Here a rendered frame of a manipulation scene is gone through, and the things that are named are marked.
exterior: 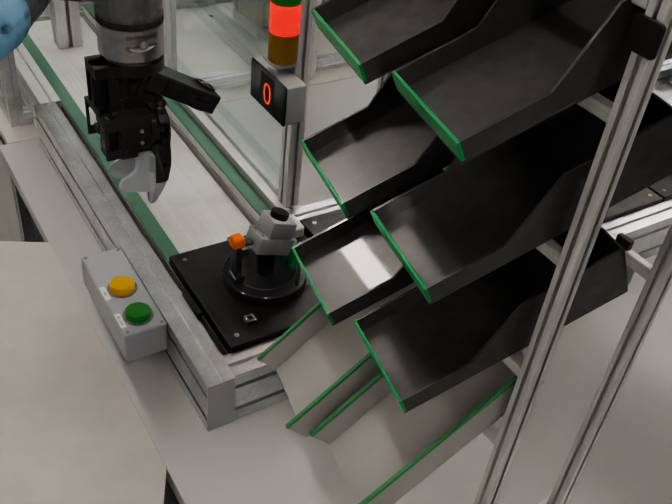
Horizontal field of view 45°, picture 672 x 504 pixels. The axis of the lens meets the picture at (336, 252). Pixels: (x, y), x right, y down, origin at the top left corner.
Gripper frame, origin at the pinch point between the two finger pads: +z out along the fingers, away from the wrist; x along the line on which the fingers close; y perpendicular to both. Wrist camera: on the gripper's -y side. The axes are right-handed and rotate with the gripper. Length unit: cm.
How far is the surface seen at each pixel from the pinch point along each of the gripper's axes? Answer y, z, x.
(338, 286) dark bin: -14.3, 3.1, 23.5
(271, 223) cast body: -20.0, 13.9, -3.7
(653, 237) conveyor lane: -101, 31, 12
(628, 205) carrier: -97, 26, 6
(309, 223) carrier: -34.6, 26.3, -15.1
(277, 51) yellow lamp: -29.9, -5.2, -22.3
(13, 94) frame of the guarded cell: 0, 29, -87
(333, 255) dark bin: -16.5, 2.5, 18.6
